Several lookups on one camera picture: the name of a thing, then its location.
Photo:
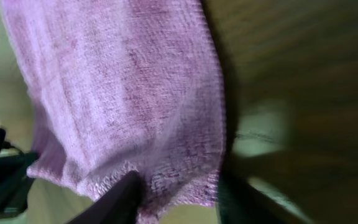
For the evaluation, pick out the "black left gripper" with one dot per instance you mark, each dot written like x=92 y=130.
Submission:
x=14 y=182

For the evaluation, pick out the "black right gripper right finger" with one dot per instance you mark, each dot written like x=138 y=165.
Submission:
x=239 y=203

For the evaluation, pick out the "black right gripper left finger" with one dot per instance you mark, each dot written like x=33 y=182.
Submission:
x=118 y=206

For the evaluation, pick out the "purple cloth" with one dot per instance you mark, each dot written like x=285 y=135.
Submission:
x=120 y=86

